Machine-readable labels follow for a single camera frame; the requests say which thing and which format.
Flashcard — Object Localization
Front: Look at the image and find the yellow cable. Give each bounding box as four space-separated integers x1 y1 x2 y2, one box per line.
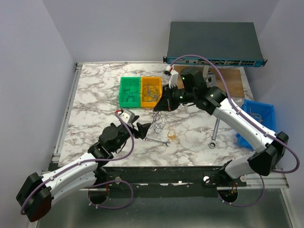
167 127 181 144
248 108 264 124

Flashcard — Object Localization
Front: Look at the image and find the orange plastic bin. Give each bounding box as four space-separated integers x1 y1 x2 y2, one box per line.
140 76 162 108

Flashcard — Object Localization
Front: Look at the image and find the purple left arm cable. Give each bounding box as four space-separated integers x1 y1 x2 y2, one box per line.
20 109 136 216

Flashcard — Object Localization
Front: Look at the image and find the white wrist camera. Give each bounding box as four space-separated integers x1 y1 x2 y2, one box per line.
116 109 136 124
164 65 179 88

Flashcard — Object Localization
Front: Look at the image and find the silver ratchet wrench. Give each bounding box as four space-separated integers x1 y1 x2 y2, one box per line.
209 118 220 149

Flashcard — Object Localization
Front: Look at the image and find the aluminium frame rail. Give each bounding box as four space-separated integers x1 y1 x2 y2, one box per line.
245 172 289 189

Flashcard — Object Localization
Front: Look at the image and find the blue plastic bin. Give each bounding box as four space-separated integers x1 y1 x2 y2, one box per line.
235 99 277 150

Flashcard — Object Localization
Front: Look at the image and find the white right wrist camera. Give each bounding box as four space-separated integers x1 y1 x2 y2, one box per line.
164 65 179 88

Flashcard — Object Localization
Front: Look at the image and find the small open-end wrench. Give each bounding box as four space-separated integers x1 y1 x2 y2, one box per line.
143 137 170 147

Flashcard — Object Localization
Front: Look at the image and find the grey network switch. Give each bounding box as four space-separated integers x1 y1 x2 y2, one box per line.
163 22 267 67

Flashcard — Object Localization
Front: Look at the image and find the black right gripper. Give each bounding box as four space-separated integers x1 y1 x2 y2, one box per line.
153 84 195 112

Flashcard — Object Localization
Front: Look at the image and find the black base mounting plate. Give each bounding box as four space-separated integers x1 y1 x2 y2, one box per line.
86 166 247 202

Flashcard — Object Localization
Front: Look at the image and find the green plastic bin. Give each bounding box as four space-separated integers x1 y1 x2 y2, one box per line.
118 77 141 108

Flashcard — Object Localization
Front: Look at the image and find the brown wooden board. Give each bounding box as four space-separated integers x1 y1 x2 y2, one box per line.
173 65 245 98

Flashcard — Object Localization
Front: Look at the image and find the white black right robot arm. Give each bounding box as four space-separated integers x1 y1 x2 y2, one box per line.
154 66 289 186

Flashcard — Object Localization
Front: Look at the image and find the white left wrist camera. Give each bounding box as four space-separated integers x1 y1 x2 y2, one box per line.
116 109 136 124

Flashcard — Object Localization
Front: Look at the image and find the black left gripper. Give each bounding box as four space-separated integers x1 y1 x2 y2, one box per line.
112 116 151 152

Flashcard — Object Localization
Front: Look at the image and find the grey metal stand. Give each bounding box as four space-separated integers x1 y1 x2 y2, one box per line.
203 66 217 87

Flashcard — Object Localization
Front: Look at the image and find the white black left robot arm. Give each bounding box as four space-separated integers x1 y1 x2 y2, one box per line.
16 110 151 222

